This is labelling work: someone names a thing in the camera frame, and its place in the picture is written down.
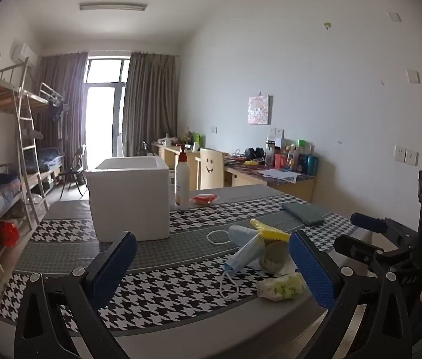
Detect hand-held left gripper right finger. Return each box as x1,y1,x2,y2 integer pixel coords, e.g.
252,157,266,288
289,230,414,359

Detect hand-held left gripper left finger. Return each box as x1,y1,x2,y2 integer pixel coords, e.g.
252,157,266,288
13,231,137,359

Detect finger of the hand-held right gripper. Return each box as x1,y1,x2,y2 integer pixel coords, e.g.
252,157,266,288
333,234,412,270
350,212,419,247

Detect green white plastic bag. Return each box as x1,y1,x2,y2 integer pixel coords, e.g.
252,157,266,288
256,272,306,303

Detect yellow glove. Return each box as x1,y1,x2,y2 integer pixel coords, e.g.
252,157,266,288
250,219,291,242

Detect white foam box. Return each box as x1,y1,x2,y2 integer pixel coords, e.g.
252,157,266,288
84,157,171,243

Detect blue face mask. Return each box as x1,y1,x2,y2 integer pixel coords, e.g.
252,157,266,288
220,234,266,300

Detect white face mask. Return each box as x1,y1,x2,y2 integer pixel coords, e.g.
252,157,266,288
206,224,262,249

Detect houndstooth tablecloth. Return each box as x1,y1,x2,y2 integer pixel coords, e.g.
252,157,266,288
0,185,359,335

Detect dark grey case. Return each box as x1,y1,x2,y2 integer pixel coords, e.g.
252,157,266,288
282,202,333,227

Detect desk with dark patterned top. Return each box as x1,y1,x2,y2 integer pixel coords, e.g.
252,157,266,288
224,155,315,203

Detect row of toiletry bottles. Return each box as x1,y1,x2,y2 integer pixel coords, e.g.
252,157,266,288
265,136,320,176

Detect printed papers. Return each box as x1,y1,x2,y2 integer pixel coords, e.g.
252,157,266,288
259,168,298,184

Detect white pump bottle red top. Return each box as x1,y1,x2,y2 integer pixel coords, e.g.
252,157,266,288
174,144,191,211

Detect red snack packet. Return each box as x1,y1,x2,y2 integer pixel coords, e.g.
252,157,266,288
190,193,220,206

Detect black folding chair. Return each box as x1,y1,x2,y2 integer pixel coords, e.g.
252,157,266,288
60,144,87,199

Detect red plastic bag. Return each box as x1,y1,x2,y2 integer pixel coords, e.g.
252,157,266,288
0,220,20,247

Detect light wooden desk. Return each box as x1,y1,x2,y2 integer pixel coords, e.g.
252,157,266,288
152,140,201,191

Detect blue plaid bedding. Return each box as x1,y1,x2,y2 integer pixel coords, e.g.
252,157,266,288
25,147,65,173

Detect metal bunk ladder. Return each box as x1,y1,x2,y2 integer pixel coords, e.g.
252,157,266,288
14,88,49,229

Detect wooden chair with smiley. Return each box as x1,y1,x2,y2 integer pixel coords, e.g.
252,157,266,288
198,148,226,191

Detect glass balcony door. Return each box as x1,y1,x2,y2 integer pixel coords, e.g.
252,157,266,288
84,57,131,158

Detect brown curtain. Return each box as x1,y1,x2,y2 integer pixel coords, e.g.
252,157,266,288
122,51,179,158
33,52,88,165

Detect dark hanging clothes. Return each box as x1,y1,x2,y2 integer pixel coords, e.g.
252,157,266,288
48,97,69,122

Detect white air conditioner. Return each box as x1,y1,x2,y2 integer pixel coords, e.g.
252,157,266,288
12,43,38,69

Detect ceiling light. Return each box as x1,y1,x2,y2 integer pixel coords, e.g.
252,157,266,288
79,2,148,12

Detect pink wall poster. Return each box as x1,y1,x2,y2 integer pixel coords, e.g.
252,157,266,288
247,95,271,125

